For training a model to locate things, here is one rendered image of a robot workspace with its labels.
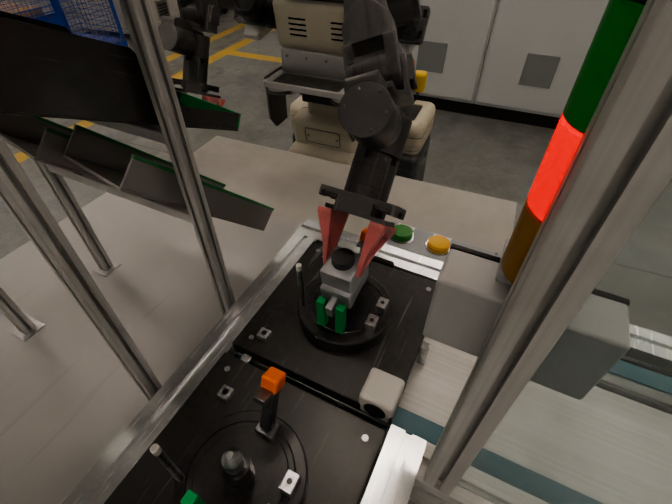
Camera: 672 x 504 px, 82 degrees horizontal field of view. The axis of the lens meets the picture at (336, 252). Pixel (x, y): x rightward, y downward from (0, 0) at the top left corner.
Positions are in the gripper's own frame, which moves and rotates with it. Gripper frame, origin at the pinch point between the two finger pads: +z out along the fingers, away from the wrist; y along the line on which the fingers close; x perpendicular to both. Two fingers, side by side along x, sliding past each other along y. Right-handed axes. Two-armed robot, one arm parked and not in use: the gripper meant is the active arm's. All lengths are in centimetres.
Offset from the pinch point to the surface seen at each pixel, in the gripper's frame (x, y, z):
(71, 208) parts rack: 1, -51, 7
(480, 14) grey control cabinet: 250, -37, -167
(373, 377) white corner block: -0.5, 8.3, 12.0
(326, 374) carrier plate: -0.2, 2.3, 14.5
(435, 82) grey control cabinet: 282, -60, -127
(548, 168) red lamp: -25.9, 16.9, -11.9
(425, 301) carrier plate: 13.4, 10.2, 3.0
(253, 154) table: 51, -53, -14
